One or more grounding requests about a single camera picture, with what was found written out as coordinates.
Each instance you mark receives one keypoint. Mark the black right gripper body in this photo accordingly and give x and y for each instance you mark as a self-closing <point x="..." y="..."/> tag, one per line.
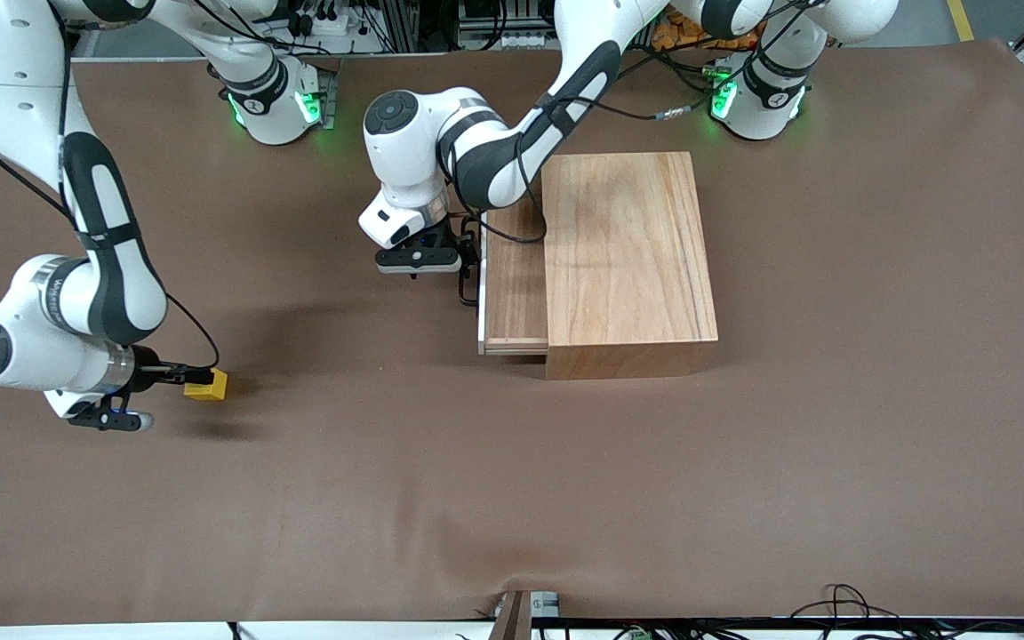
<point x="149" y="370"/>

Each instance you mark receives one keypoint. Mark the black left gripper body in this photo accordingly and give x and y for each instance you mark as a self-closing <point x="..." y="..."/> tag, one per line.
<point x="450" y="233"/>

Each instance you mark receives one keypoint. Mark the yellow block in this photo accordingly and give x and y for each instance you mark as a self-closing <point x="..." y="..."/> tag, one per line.
<point x="217" y="388"/>

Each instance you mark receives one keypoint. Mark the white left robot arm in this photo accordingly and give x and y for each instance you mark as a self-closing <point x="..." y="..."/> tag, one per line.
<point x="405" y="169"/>

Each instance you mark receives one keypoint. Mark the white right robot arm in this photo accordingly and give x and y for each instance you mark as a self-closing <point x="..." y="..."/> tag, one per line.
<point x="23" y="89"/>

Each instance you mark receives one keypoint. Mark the wooden drawer cabinet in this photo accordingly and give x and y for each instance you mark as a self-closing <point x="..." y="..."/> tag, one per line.
<point x="628" y="258"/>

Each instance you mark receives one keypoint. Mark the brown table mat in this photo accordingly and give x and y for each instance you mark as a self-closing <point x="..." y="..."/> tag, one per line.
<point x="388" y="489"/>

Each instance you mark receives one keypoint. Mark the white power strip with plugs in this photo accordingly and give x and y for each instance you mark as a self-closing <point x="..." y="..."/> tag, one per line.
<point x="334" y="27"/>

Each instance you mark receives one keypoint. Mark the orange object pile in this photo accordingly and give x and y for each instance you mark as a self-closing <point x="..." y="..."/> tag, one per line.
<point x="681" y="36"/>

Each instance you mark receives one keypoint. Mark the green terminal connector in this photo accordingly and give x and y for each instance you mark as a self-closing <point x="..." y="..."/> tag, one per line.
<point x="635" y="634"/>

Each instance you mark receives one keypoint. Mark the metal edge bracket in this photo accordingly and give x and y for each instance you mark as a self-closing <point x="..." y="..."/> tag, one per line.
<point x="516" y="618"/>

